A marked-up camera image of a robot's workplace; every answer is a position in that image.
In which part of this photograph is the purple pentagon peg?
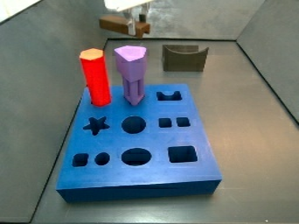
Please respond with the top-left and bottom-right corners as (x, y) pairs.
(114, 45), (146, 106)

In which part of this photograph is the blue shape-sorter block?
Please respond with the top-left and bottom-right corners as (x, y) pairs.
(56, 84), (221, 203)

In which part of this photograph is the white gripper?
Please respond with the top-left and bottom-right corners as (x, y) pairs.
(104, 0), (153, 36)

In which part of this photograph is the dark grey curved fixture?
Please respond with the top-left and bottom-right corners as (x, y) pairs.
(162, 45), (209, 72)

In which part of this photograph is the red hexagon peg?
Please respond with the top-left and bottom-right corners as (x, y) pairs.
(78, 48), (110, 107)

